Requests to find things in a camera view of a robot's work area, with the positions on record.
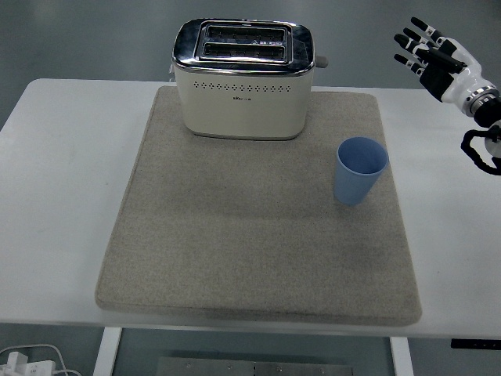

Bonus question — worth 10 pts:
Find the white and black hand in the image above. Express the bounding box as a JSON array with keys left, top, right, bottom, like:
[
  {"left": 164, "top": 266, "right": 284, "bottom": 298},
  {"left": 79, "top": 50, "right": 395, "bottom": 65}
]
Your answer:
[{"left": 394, "top": 16, "right": 496, "bottom": 105}]

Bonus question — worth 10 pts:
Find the light blue plastic cup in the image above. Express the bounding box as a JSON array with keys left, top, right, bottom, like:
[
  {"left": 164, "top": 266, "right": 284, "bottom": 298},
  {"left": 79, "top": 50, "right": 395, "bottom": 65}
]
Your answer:
[{"left": 333, "top": 136, "right": 390, "bottom": 207}]

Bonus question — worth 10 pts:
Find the cream and chrome toaster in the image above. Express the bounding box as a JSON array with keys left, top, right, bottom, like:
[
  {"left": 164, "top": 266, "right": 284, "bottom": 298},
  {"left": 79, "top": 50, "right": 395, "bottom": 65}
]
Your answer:
[{"left": 168, "top": 18, "right": 330, "bottom": 142}]

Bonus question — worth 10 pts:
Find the black box under table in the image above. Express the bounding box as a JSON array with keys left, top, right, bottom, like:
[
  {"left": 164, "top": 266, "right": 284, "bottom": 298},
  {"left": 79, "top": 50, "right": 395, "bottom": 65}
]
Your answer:
[{"left": 449, "top": 338, "right": 501, "bottom": 349}]

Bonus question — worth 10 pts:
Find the beige felt mat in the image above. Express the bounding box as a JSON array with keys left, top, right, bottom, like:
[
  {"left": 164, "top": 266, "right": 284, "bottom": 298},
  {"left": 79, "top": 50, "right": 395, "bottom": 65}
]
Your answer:
[{"left": 95, "top": 85, "right": 424, "bottom": 327}]

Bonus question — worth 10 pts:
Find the white table leg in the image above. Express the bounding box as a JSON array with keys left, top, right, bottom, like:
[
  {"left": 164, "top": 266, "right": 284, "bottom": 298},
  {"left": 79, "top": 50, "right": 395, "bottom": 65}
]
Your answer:
[
  {"left": 389, "top": 335, "right": 414, "bottom": 376},
  {"left": 92, "top": 327, "right": 123, "bottom": 376}
]

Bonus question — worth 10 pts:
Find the grey metal plate with screws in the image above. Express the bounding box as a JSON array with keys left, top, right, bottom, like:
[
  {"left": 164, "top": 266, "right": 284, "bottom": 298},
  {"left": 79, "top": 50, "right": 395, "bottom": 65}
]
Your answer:
[{"left": 156, "top": 356, "right": 355, "bottom": 376}]

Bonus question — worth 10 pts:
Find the white power adapter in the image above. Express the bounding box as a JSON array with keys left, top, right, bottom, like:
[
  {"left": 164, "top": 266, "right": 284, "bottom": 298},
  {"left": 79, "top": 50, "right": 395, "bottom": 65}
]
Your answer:
[{"left": 0, "top": 351, "right": 56, "bottom": 376}]

